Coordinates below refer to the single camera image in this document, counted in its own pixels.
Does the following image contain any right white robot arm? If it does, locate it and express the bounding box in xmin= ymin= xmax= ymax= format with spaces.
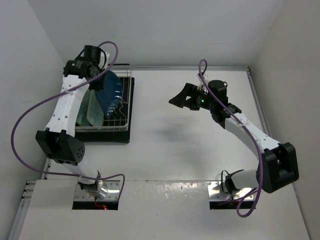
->
xmin=169 ymin=80 xmax=300 ymax=194

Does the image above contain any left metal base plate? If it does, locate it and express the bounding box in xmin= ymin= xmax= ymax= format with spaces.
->
xmin=74 ymin=180 xmax=121 ymax=202

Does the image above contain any light green plate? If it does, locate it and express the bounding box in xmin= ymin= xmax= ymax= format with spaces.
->
xmin=76 ymin=98 xmax=91 ymax=127
xmin=86 ymin=90 xmax=104 ymax=127

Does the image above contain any metal base plate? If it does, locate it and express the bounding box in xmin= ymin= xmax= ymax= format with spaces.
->
xmin=74 ymin=180 xmax=121 ymax=202
xmin=206 ymin=180 xmax=253 ymax=202

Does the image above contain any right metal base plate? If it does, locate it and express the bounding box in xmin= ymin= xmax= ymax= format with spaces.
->
xmin=206 ymin=180 xmax=253 ymax=202

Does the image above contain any white wire dish rack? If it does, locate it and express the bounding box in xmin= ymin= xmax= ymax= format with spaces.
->
xmin=75 ymin=69 xmax=134 ymax=132

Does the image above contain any black drainer tray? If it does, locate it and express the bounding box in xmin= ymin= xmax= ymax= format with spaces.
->
xmin=75 ymin=76 xmax=135 ymax=144

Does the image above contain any dark blue leaf dish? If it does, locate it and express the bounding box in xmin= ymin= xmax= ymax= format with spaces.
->
xmin=95 ymin=70 xmax=123 ymax=119

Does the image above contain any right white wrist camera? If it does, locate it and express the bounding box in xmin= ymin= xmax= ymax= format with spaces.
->
xmin=197 ymin=73 xmax=209 ymax=92

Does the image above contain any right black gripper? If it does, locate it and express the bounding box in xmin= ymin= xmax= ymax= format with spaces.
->
xmin=169 ymin=82 xmax=215 ymax=111

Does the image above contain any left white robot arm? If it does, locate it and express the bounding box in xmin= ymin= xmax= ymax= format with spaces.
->
xmin=35 ymin=45 xmax=108 ymax=197

